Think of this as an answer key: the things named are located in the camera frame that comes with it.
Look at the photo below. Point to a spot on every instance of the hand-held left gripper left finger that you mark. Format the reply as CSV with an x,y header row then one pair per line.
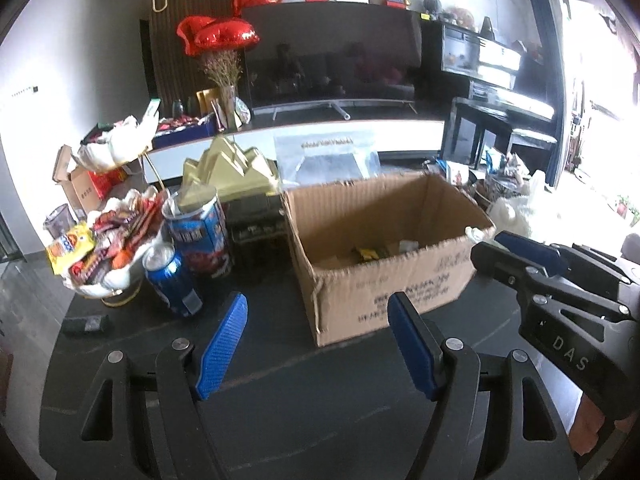
x,y
222,345

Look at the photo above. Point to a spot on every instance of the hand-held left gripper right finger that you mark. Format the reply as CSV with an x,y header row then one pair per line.
x,y
410,345

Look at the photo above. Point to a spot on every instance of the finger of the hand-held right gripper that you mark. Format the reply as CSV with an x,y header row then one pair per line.
x,y
500,265
530,252

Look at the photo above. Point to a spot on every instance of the brown cardboard box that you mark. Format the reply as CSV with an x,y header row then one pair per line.
x,y
400,290

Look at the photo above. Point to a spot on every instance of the pastel white snack packet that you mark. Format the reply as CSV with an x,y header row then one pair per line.
x,y
407,246

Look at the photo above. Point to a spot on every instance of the dark green yellow snack packet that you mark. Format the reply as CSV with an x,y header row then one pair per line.
x,y
370,254

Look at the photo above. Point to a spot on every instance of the blue box of snacks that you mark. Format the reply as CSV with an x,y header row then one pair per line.
x,y
185,135

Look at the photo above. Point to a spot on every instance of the person's right hand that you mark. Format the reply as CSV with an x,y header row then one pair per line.
x,y
590,420

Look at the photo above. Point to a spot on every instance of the patterned bowl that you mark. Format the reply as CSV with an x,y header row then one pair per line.
x,y
500,180

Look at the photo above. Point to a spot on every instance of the blue soda can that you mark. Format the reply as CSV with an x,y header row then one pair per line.
x,y
172,282

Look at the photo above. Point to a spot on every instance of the small white packet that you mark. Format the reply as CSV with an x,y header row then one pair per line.
x,y
457,172

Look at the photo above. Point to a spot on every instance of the potted plant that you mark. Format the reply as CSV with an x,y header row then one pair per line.
x,y
625,205

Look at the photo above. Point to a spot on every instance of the red and blue canister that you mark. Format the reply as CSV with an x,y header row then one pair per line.
x,y
200,240

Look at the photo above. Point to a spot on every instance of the dark storage box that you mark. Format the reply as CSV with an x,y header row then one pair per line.
x,y
255,230

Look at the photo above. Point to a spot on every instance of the black remote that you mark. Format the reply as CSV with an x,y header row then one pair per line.
x,y
85,325

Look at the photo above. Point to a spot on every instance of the pile of red snack packets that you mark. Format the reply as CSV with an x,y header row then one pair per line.
x,y
120,240

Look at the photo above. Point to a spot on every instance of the white television cabinet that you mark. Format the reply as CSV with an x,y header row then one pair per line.
x,y
400,135

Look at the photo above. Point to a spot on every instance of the yellow green folded paper pile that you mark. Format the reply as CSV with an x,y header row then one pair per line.
x,y
230,172

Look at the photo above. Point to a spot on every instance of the yellow snack bag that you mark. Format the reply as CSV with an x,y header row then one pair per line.
x,y
70,250

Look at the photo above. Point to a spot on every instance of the black piano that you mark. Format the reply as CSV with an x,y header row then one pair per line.
x,y
450,90

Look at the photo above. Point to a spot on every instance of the clear plastic bag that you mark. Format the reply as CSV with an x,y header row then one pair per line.
x,y
325,160

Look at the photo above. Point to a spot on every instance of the clear plastic cup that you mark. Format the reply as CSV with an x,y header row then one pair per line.
x,y
59,222

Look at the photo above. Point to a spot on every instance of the small open cardboard box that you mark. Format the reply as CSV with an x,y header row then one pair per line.
x,y
82,190

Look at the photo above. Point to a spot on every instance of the white tiered snack stand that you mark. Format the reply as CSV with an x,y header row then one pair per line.
x,y
117,145

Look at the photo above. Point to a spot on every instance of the glass vase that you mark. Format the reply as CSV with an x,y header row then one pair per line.
x,y
229,107

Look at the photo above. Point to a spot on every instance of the black television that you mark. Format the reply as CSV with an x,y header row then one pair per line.
x,y
330,55

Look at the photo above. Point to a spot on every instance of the dried flower bouquet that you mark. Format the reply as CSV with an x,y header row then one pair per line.
x,y
222,67

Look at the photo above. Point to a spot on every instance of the red clock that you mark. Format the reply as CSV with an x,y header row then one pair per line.
x,y
395,0

